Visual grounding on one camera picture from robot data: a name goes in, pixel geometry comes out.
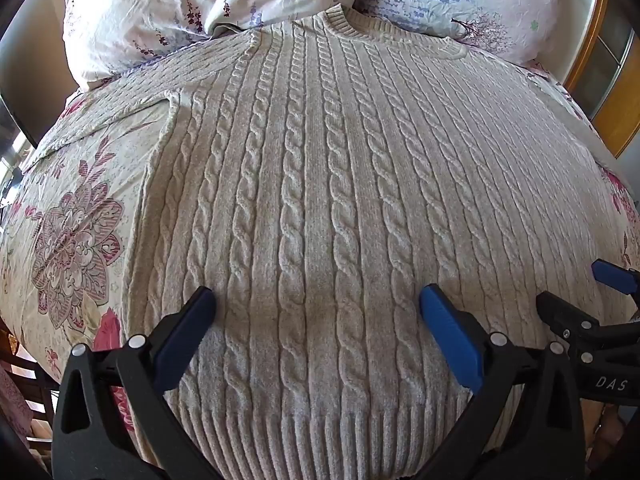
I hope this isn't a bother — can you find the dark grey panel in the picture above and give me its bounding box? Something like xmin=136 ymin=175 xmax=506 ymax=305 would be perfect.
xmin=0 ymin=0 xmax=82 ymax=147

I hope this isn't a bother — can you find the wooden headboard shelf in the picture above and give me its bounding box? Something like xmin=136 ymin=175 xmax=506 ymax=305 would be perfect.
xmin=562 ymin=0 xmax=640 ymax=158

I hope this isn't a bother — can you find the dark wooden chair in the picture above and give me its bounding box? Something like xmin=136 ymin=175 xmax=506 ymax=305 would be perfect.
xmin=0 ymin=317 xmax=62 ymax=480

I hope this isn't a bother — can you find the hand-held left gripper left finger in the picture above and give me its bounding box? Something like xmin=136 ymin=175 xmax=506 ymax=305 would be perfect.
xmin=51 ymin=286 xmax=223 ymax=480

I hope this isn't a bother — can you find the white pillow purple flower print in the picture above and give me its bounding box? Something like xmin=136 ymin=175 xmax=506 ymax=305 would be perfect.
xmin=59 ymin=0 xmax=366 ymax=92

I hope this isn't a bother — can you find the floral bed sheet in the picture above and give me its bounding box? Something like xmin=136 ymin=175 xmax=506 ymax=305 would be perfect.
xmin=0 ymin=60 xmax=640 ymax=480

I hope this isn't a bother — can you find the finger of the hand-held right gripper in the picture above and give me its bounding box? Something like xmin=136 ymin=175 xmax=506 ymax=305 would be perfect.
xmin=536 ymin=291 xmax=640 ymax=361
xmin=591 ymin=259 xmax=640 ymax=307

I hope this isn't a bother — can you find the person's right hand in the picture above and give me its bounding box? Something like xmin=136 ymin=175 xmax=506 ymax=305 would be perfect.
xmin=586 ymin=404 xmax=627 ymax=461

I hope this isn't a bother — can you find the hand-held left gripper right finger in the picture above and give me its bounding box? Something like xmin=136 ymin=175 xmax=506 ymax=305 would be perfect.
xmin=415 ymin=284 xmax=586 ymax=480

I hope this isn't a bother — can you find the cream cable-knit sweater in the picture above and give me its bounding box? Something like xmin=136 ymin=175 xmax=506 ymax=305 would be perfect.
xmin=37 ymin=4 xmax=623 ymax=480

